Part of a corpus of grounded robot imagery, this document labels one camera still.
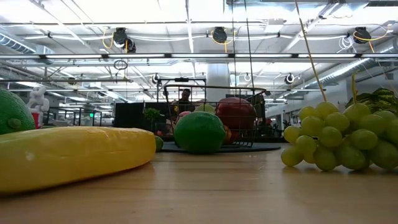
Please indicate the brownish green pear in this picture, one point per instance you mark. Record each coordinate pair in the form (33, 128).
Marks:
(203, 108)

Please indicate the round green lime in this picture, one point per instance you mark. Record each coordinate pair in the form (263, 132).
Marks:
(199, 132)

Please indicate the dark red apple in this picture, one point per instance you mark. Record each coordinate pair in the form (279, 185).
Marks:
(236, 113)

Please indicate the green grape bunch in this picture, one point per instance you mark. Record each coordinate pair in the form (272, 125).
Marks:
(329, 137)

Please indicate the yellow banana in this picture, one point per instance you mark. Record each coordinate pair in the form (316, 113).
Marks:
(62, 155)

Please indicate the green avocado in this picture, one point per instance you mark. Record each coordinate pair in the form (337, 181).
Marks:
(14, 112)

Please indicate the person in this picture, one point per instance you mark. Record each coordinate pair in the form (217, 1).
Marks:
(185, 96)

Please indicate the black gantry stand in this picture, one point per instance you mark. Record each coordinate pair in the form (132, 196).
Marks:
(182, 79)

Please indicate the small green potted plant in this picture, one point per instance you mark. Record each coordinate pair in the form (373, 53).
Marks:
(151, 114)

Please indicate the round dark blue placemat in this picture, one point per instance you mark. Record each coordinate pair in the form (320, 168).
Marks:
(248, 147)

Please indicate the black partition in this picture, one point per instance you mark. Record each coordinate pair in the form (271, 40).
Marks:
(129, 118)

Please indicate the red box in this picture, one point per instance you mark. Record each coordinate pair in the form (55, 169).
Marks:
(36, 121)

